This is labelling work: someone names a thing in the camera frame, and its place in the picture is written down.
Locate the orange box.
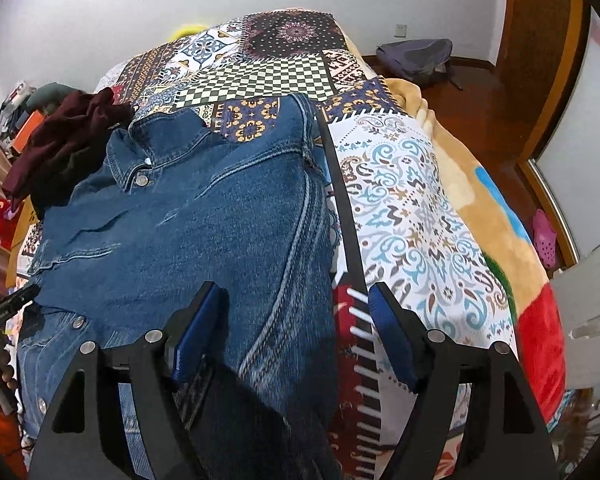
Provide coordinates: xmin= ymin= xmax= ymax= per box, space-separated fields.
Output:
xmin=12 ymin=110 xmax=45 ymax=154

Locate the blue denim jacket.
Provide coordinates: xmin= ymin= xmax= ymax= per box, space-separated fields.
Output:
xmin=17 ymin=94 xmax=340 ymax=479

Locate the wooden door frame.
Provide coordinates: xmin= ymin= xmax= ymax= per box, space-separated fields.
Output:
xmin=495 ymin=0 xmax=591 ymax=266

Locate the pink croc shoe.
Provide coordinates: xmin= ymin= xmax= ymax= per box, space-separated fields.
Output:
xmin=532 ymin=209 xmax=557 ymax=270

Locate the dark maroon garment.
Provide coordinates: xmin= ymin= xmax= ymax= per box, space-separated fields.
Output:
xmin=2 ymin=88 xmax=134 ymax=218

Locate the white wall socket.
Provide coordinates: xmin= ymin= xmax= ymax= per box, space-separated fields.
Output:
xmin=394 ymin=24 xmax=407 ymax=38

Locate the patchwork patterned bedspread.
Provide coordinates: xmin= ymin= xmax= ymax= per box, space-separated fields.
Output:
xmin=17 ymin=8 xmax=519 ymax=480

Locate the white cardboard box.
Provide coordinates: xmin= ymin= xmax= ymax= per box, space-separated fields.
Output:
xmin=550 ymin=246 xmax=600 ymax=389

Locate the purple grey backpack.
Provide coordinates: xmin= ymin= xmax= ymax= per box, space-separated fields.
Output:
xmin=376 ymin=38 xmax=463 ymax=91

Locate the tan cartoon fleece blanket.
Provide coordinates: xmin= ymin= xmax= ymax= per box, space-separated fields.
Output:
xmin=344 ymin=34 xmax=567 ymax=424

